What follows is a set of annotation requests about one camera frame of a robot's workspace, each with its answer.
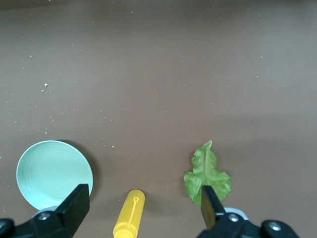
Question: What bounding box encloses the mint green plate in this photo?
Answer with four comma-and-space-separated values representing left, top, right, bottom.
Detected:
16, 140, 94, 211

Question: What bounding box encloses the green lettuce leaf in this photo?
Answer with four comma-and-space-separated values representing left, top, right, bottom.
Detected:
183, 140, 232, 206

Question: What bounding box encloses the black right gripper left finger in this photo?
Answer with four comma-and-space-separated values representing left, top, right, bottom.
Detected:
0, 183, 90, 238

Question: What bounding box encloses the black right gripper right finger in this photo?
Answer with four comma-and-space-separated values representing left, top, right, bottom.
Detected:
199, 185, 304, 238

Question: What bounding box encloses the yellow mustard squeeze bottle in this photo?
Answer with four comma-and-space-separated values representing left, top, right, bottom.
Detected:
113, 189, 146, 238

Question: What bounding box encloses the brown table cover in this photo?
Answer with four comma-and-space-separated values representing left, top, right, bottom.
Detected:
0, 0, 317, 238

